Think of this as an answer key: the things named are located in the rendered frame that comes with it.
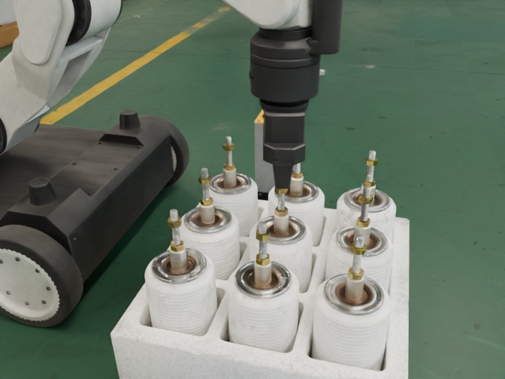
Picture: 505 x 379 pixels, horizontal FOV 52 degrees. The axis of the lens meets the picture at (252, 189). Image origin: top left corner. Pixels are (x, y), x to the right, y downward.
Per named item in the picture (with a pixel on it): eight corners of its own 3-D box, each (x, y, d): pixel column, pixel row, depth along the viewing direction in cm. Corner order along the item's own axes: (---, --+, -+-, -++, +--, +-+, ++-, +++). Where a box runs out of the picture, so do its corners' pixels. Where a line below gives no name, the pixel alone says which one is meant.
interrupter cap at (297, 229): (300, 216, 81) (300, 212, 81) (310, 244, 75) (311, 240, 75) (253, 220, 81) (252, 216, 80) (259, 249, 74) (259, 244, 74)
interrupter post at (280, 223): (287, 226, 79) (288, 208, 77) (290, 235, 77) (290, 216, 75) (272, 228, 79) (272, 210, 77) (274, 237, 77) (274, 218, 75)
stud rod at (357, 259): (352, 282, 65) (357, 232, 61) (359, 285, 65) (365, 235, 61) (349, 286, 64) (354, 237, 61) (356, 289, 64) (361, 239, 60)
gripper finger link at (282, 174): (270, 186, 73) (271, 147, 70) (293, 186, 73) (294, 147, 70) (270, 192, 72) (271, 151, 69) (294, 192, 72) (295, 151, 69)
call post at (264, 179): (255, 253, 114) (253, 122, 99) (262, 235, 120) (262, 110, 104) (286, 258, 112) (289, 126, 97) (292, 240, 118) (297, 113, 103)
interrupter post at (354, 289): (348, 287, 67) (350, 267, 65) (365, 294, 66) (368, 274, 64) (340, 298, 65) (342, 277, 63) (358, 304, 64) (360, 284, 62)
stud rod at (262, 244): (266, 274, 67) (266, 225, 63) (258, 273, 67) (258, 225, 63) (267, 268, 68) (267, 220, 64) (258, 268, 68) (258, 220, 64)
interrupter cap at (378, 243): (397, 242, 75) (397, 238, 75) (367, 265, 70) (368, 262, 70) (354, 222, 80) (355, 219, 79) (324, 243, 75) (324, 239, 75)
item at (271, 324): (296, 402, 73) (300, 305, 63) (228, 400, 73) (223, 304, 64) (294, 350, 81) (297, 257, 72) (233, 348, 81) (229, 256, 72)
